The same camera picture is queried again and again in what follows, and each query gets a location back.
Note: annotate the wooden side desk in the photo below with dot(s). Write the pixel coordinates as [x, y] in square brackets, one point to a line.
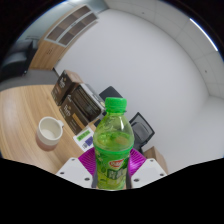
[156, 158]

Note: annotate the black mesh office chair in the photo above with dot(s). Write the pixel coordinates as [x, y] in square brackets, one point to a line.
[148, 128]

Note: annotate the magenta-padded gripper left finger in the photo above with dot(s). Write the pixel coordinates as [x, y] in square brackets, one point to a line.
[75, 171]

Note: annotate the grey backpack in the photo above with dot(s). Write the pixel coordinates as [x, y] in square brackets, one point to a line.
[140, 133]

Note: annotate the green drink bottle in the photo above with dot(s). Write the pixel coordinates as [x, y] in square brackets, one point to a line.
[112, 156]

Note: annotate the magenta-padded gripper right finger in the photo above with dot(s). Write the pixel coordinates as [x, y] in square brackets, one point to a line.
[146, 171]

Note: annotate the white and brown mug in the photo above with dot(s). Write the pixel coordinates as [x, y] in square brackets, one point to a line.
[49, 133]

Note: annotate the wooden cabinet with shelves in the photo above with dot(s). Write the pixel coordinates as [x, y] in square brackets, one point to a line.
[50, 55]

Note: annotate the black leather sofa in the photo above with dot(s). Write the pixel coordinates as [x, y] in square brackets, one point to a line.
[15, 61]

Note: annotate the ceiling light panel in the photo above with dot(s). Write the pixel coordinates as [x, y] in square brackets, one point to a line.
[204, 34]

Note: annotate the small dark brown box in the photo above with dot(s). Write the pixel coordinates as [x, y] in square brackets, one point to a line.
[63, 86]

